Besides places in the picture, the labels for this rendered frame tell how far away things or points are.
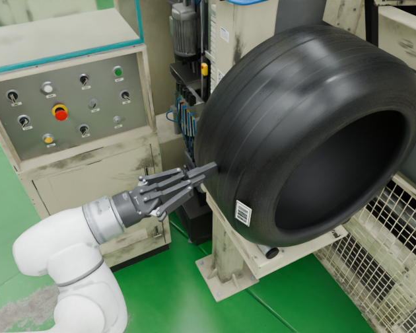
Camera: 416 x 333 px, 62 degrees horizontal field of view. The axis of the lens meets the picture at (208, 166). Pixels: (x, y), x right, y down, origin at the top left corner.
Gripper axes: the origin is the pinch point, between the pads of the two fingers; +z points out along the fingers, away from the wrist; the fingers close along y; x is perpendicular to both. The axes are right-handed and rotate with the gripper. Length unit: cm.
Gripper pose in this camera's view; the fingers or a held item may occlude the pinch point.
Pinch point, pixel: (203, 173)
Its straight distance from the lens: 78.4
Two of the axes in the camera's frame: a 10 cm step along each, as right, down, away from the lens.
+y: -4.5, -6.3, 6.4
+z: 8.9, -4.1, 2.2
